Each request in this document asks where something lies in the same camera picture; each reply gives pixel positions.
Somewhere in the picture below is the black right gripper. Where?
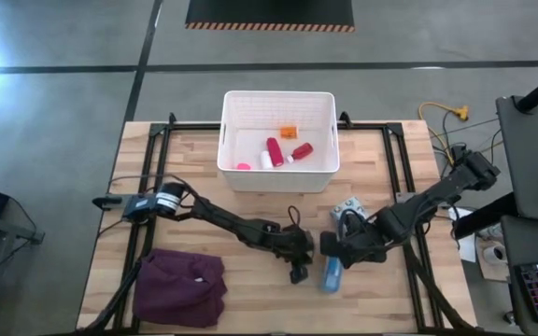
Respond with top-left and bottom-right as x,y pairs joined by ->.
319,217 -> 389,270

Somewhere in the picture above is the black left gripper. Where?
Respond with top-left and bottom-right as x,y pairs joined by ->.
268,222 -> 316,286

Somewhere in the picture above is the blue first aid kit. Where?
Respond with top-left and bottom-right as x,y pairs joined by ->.
319,254 -> 345,294

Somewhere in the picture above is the white printed gauze pack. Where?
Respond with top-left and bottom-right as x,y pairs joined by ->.
329,195 -> 369,225

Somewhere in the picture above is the red medicine bottle white cap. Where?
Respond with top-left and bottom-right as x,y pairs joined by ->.
286,142 -> 315,164

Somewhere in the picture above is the red bandage roll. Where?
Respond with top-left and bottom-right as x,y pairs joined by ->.
265,136 -> 285,168

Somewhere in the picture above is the white perforated plastic basket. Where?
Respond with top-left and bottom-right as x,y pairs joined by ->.
216,90 -> 341,194

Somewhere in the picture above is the purple cloth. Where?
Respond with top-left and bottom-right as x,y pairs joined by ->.
132,247 -> 229,329

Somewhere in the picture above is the white tape roll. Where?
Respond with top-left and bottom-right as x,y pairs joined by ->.
482,243 -> 509,267

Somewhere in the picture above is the black desk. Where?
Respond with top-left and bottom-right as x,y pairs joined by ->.
496,95 -> 538,225
500,214 -> 538,336

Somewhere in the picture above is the black hazard-striped floor mat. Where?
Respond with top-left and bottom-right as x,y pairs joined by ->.
184,0 -> 357,34

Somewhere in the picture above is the black metal table frame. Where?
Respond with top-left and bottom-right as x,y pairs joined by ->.
77,111 -> 478,335

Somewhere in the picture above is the yellow extension cable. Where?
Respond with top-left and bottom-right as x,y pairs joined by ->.
418,101 -> 471,169

